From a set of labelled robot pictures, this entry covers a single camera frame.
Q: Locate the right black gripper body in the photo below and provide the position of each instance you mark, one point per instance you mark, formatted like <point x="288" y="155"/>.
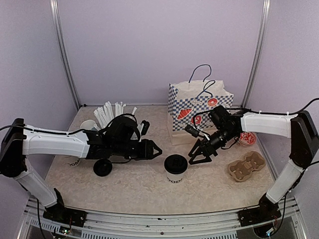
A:
<point x="210" y="148"/>

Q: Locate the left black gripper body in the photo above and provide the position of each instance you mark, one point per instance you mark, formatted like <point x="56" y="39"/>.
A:
<point x="144" y="154"/>

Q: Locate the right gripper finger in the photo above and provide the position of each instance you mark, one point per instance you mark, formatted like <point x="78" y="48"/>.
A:
<point x="196" y="149"/>
<point x="198" y="158"/>

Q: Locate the black plastic cup lid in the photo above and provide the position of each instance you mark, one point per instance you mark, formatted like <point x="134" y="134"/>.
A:
<point x="175" y="164"/>

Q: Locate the white paper coffee cup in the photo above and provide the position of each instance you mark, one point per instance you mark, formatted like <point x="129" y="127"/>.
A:
<point x="174" y="178"/>

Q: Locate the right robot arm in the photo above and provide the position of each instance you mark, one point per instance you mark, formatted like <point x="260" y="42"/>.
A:
<point x="298" y="127"/>

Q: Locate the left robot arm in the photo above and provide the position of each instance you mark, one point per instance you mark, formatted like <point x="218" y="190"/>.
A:
<point x="122" y="136"/>

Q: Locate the checkered paper takeout bag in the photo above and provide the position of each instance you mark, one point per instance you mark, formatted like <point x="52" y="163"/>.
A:
<point x="188" y="103"/>

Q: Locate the brown cardboard cup carrier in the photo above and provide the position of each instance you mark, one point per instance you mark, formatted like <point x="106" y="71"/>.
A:
<point x="242" y="170"/>

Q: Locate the red patterned small bowl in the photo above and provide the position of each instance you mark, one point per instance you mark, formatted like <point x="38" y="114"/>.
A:
<point x="247" y="139"/>

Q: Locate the bundle of wrapped white straws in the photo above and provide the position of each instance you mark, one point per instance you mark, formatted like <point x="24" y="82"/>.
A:
<point x="108" y="112"/>

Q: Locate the light blue ceramic mug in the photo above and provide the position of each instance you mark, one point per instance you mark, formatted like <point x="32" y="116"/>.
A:
<point x="89" y="125"/>

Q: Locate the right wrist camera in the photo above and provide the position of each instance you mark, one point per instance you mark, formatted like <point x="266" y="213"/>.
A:
<point x="197" y="133"/>

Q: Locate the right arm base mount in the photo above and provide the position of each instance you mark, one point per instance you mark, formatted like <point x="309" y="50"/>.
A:
<point x="259" y="214"/>

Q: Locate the aluminium front rail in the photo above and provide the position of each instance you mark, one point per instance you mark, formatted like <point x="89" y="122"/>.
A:
<point x="217" y="225"/>

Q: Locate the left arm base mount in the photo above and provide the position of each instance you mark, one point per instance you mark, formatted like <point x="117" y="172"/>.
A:
<point x="60" y="213"/>

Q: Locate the right aluminium corner post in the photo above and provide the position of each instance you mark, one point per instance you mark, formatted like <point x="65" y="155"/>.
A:
<point x="258" y="52"/>

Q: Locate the aluminium corner post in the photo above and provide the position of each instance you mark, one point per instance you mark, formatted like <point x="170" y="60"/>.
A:
<point x="63" y="53"/>
<point x="258" y="52"/>

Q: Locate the left aluminium corner post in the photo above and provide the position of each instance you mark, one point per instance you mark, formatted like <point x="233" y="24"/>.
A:
<point x="63" y="53"/>

